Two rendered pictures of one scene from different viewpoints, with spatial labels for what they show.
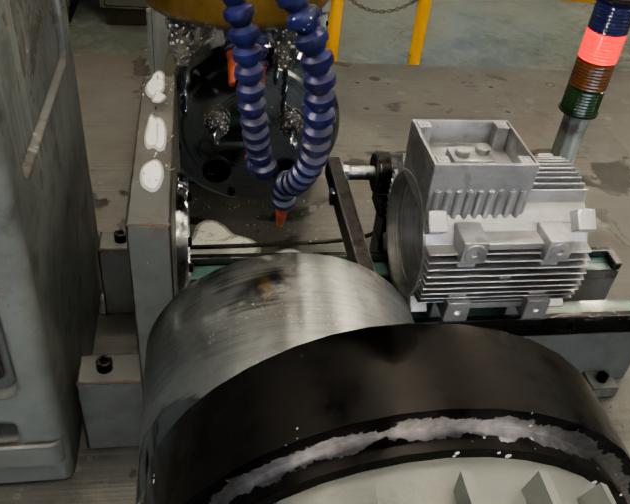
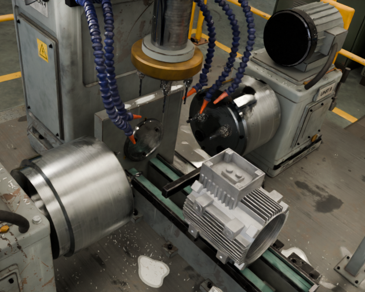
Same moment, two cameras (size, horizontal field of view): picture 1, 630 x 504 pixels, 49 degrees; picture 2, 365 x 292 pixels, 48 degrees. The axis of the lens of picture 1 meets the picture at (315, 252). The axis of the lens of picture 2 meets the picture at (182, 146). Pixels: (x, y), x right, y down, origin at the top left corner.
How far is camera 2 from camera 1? 0.75 m
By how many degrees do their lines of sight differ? 41
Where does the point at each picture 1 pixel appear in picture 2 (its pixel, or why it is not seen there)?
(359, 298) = (98, 164)
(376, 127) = (339, 180)
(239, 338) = (61, 148)
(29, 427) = not seen: hidden behind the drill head
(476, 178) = (215, 179)
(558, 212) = (248, 221)
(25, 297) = (68, 118)
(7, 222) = (66, 93)
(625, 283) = not seen: outside the picture
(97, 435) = not seen: hidden behind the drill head
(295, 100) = (230, 124)
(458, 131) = (244, 164)
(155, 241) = (99, 123)
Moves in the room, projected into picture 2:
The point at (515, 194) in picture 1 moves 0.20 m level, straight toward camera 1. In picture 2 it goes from (230, 197) to (146, 204)
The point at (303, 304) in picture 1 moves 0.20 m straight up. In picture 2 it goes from (81, 152) to (79, 75)
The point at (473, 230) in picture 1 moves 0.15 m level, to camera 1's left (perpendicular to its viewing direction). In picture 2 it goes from (205, 199) to (174, 161)
